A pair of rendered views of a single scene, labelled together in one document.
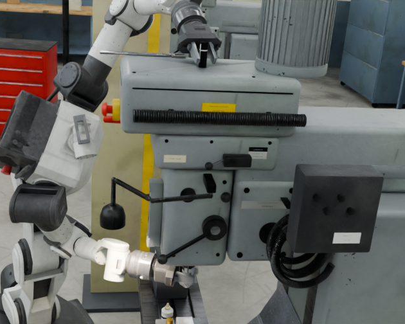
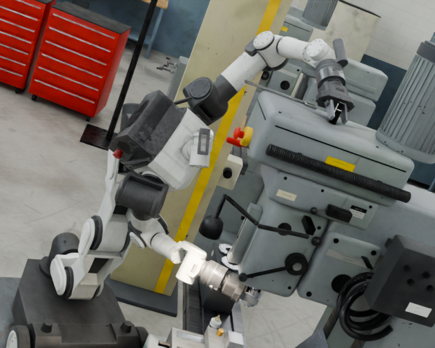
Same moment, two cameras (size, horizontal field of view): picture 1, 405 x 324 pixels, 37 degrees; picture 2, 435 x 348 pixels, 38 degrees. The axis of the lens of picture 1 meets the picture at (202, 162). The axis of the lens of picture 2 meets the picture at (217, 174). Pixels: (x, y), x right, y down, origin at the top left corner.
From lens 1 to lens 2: 0.40 m
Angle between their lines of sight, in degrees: 1
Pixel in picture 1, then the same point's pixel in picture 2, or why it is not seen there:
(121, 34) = (256, 66)
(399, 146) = not seen: outside the picture
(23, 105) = (156, 103)
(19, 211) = (126, 195)
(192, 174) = (294, 213)
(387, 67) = not seen: hidden behind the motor
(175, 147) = (290, 186)
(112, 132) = not seen: hidden behind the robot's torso
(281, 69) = (401, 147)
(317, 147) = (408, 223)
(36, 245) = (110, 226)
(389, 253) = not seen: outside the picture
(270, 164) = (363, 225)
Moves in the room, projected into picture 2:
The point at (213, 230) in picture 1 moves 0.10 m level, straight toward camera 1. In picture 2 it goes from (295, 266) to (295, 282)
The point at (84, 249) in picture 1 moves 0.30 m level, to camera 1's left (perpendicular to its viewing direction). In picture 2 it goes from (162, 245) to (84, 214)
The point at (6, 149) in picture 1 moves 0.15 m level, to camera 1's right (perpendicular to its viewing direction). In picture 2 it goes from (132, 138) to (175, 155)
